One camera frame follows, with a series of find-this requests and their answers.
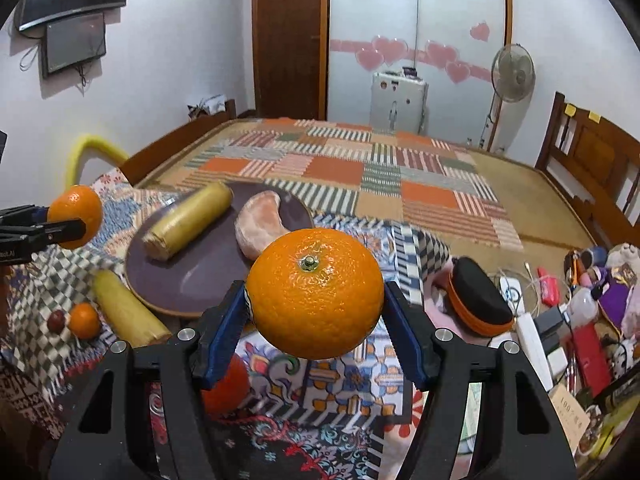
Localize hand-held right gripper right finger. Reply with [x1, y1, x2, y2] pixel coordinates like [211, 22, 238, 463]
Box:
[382, 281, 581, 480]

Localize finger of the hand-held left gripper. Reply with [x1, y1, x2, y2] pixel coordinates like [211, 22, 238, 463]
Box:
[0, 204, 51, 227]
[0, 218, 87, 252]

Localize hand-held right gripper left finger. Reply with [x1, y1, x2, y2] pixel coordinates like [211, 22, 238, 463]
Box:
[47, 280, 249, 480]

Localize medium orange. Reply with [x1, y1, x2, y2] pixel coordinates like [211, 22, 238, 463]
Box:
[47, 185, 103, 250]

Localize red tomato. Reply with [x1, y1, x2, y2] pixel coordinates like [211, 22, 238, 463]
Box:
[202, 352, 251, 416]

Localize purple round plate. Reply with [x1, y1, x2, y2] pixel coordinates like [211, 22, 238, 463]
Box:
[125, 181, 316, 318]

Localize small tangerine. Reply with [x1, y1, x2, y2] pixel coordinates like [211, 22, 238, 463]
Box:
[67, 302, 102, 340]

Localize large orange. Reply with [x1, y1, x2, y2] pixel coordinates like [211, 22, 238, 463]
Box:
[246, 228, 385, 360]

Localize yellow banana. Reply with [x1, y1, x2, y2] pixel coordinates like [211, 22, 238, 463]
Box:
[92, 269, 173, 347]

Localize pink plush toy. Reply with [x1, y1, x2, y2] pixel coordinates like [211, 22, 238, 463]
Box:
[430, 267, 458, 306]

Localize black orange zip case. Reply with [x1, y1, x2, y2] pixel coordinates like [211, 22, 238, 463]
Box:
[447, 256, 516, 337]

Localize yellow foam tube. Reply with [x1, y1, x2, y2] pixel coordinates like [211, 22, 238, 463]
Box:
[66, 133, 128, 188]

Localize colourful patchwork blanket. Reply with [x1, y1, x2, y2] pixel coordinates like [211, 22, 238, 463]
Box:
[0, 167, 476, 480]

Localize pink pomelo segment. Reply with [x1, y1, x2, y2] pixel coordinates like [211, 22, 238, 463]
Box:
[235, 190, 292, 261]

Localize white power strip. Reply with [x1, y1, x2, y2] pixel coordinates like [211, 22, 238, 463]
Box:
[500, 277, 557, 392]

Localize wooden bed footboard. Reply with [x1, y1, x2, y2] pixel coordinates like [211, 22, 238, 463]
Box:
[119, 99, 238, 186]

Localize pink packet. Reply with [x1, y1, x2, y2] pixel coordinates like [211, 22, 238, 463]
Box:
[537, 267, 563, 306]

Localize plaid checked bed cloth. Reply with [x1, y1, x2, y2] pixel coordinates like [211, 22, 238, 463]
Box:
[182, 119, 523, 251]

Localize beige booklet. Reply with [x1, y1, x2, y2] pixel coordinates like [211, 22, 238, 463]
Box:
[547, 372, 596, 457]

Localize red box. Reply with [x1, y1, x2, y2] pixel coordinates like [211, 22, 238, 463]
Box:
[570, 322, 615, 401]

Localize beige bed mat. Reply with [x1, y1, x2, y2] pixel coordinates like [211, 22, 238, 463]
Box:
[135, 117, 597, 262]

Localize pile of bags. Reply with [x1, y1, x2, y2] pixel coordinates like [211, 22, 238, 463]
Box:
[187, 94, 226, 119]

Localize small white fridge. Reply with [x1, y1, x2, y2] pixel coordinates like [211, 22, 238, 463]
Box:
[370, 71, 429, 135]

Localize wooden headboard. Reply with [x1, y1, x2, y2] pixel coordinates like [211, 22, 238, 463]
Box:
[535, 91, 640, 248]

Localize standing fan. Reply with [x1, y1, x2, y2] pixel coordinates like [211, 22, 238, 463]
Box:
[482, 44, 536, 153]

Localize brown wooden door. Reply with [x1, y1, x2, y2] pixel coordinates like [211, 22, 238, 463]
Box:
[251, 0, 331, 121]

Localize sliding wardrobe with hearts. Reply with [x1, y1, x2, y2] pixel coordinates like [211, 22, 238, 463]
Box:
[327, 0, 516, 153]

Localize white cable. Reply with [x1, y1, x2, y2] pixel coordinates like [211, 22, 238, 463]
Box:
[487, 260, 547, 313]

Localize small wall monitor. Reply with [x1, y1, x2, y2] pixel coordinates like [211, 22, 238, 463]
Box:
[41, 11, 107, 79]

